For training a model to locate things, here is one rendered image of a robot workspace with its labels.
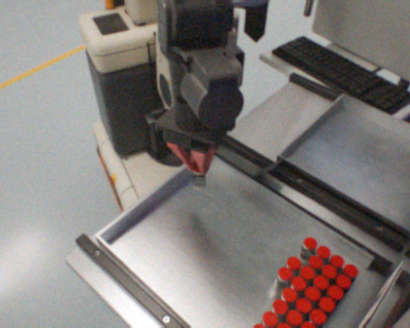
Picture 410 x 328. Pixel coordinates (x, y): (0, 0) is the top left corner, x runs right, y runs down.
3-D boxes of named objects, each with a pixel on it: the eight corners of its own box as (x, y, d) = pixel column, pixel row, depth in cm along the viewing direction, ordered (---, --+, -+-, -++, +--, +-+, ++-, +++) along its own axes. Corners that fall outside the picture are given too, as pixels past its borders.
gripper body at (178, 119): (216, 153, 53) (214, 107, 48) (154, 134, 57) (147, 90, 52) (236, 127, 57) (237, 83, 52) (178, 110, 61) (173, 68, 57)
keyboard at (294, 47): (414, 100, 103) (417, 92, 101) (384, 120, 97) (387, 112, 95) (301, 39, 125) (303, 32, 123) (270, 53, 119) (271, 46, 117)
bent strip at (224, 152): (277, 182, 73) (282, 159, 69) (267, 190, 71) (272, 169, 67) (221, 145, 80) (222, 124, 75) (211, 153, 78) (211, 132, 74)
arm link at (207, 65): (224, -9, 48) (156, -4, 45) (269, 23, 40) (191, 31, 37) (217, 79, 55) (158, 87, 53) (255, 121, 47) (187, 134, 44)
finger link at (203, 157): (207, 191, 59) (204, 143, 53) (168, 177, 62) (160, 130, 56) (227, 164, 64) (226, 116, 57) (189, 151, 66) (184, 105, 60)
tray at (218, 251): (366, 268, 61) (374, 257, 58) (269, 409, 47) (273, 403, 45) (206, 162, 76) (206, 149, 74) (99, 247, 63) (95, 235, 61)
